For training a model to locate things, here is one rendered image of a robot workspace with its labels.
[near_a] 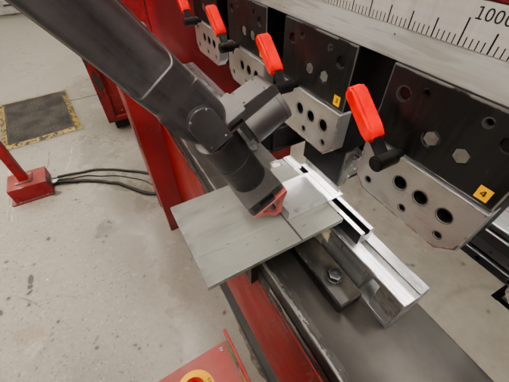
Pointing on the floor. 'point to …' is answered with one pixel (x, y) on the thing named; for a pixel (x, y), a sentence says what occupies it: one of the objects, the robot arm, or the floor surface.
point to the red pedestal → (25, 181)
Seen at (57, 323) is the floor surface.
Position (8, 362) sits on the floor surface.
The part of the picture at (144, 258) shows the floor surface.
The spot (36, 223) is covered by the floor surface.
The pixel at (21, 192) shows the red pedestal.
